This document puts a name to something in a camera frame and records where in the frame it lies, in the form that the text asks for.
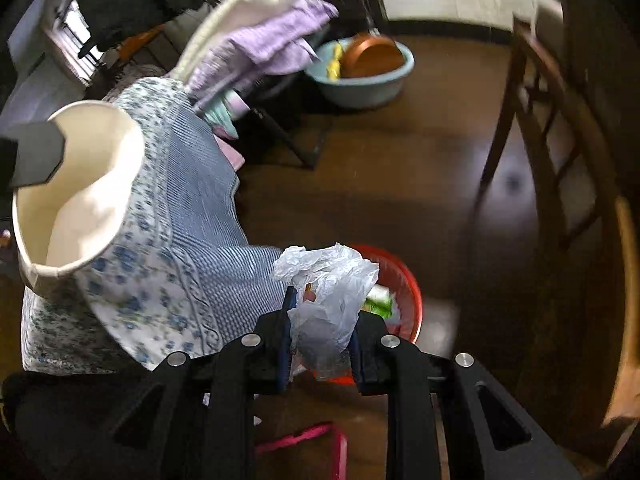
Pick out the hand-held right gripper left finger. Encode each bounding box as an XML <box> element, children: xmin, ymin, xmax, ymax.
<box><xmin>95</xmin><ymin>285</ymin><xmax>301</xmax><ymax>480</ymax></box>

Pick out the light blue plastic basin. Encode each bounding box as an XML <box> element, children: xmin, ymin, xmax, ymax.
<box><xmin>305</xmin><ymin>35</ymin><xmax>416</xmax><ymax>110</ymax></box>

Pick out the purple floral cloth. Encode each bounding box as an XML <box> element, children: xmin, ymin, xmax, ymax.
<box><xmin>187</xmin><ymin>0</ymin><xmax>341</xmax><ymax>111</ymax></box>

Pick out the wooden chair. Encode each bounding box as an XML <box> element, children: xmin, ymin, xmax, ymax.
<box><xmin>467</xmin><ymin>10</ymin><xmax>640</xmax><ymax>431</ymax></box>

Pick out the red plastic bin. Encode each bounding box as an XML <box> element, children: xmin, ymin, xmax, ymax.
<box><xmin>295</xmin><ymin>244</ymin><xmax>425</xmax><ymax>386</ymax></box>

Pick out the mint green cloth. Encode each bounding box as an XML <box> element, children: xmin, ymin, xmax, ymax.
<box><xmin>202</xmin><ymin>90</ymin><xmax>251</xmax><ymax>136</ymax></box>

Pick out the black metal bed frame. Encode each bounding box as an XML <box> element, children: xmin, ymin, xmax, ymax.
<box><xmin>250</xmin><ymin>105</ymin><xmax>336</xmax><ymax>170</ymax></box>

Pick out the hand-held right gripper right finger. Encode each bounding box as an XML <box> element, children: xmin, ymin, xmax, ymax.
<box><xmin>347</xmin><ymin>310</ymin><xmax>583</xmax><ymax>480</ymax></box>

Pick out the white plastic bag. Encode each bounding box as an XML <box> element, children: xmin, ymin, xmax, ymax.
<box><xmin>272</xmin><ymin>242</ymin><xmax>381</xmax><ymax>381</ymax></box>

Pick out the white quilted pillow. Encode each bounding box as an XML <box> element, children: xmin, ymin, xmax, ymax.
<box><xmin>167</xmin><ymin>0</ymin><xmax>313</xmax><ymax>83</ymax></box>

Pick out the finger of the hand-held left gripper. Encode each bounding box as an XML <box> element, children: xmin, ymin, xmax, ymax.
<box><xmin>0</xmin><ymin>120</ymin><xmax>67</xmax><ymax>192</ymax></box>

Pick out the orange box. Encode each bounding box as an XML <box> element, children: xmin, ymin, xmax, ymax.
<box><xmin>117</xmin><ymin>25</ymin><xmax>166</xmax><ymax>61</ymax></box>

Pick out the pink cloth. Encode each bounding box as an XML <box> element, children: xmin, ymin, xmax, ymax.
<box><xmin>215</xmin><ymin>132</ymin><xmax>247</xmax><ymax>168</ymax></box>

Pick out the yellow sponge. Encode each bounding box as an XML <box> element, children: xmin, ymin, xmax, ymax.
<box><xmin>325</xmin><ymin>42</ymin><xmax>346</xmax><ymax>81</ymax></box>

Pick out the green snack packet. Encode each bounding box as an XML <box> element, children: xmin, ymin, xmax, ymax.
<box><xmin>362</xmin><ymin>285</ymin><xmax>396</xmax><ymax>318</ymax></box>

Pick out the copper coloured bowl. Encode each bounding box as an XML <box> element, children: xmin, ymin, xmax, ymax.
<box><xmin>339</xmin><ymin>34</ymin><xmax>406</xmax><ymax>80</ymax></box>

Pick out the pink plastic stool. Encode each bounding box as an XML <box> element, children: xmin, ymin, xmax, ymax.
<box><xmin>255</xmin><ymin>422</ymin><xmax>348</xmax><ymax>480</ymax></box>

